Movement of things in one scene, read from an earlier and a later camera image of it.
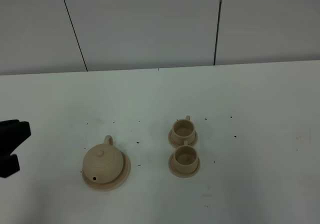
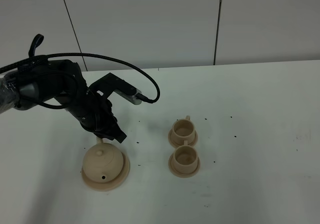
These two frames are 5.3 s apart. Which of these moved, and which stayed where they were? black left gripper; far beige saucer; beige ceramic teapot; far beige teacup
Moved: black left gripper
Stayed: far beige teacup; far beige saucer; beige ceramic teapot
